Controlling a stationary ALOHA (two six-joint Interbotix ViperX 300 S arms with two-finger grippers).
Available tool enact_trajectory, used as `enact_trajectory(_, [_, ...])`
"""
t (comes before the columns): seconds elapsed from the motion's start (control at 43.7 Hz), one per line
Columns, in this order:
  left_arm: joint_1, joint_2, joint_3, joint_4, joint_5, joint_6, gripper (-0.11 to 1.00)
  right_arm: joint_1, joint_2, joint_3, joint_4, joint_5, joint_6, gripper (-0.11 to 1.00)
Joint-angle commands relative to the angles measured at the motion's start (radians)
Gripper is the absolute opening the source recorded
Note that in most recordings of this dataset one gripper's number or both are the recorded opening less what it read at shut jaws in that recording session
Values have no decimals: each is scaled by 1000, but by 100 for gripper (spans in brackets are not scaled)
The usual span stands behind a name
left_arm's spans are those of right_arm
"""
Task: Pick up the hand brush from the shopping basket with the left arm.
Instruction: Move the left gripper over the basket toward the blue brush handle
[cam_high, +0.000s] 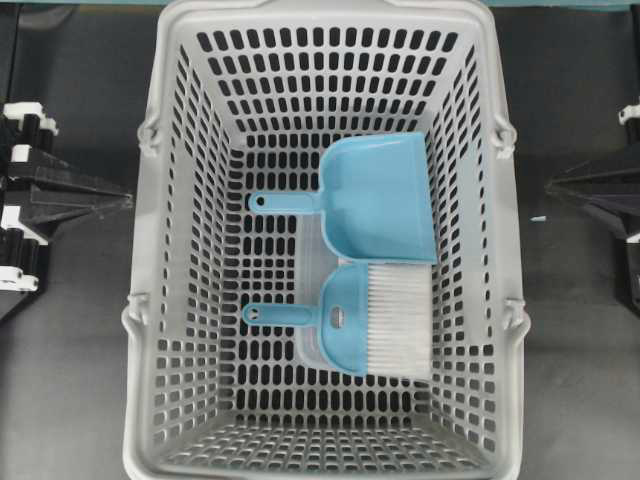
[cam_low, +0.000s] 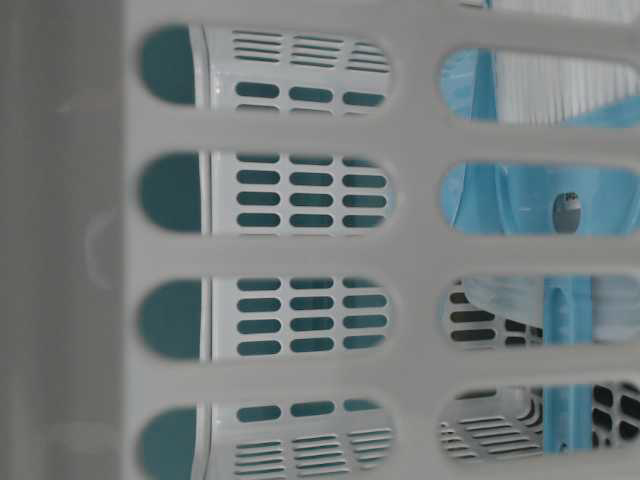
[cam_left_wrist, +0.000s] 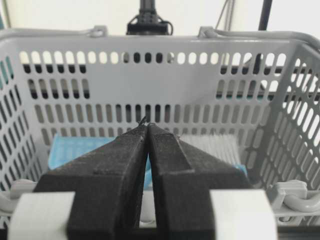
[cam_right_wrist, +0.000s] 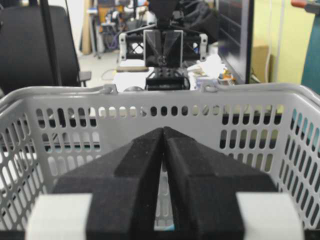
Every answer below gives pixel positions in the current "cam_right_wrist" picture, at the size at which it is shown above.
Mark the brown cardboard box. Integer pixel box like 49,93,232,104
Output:
251,44,269,83

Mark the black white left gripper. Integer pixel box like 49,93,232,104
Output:
118,29,208,91

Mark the teal cylinder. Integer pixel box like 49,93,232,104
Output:
301,14,320,95

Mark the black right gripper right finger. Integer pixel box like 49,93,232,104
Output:
162,126,306,240

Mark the grey plastic shopping basket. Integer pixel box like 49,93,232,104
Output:
0,83,320,240

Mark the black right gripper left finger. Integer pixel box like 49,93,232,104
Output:
24,126,165,240

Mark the dark monitor screen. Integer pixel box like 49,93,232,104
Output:
218,0,255,84

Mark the black office chair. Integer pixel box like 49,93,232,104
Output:
0,5,92,95

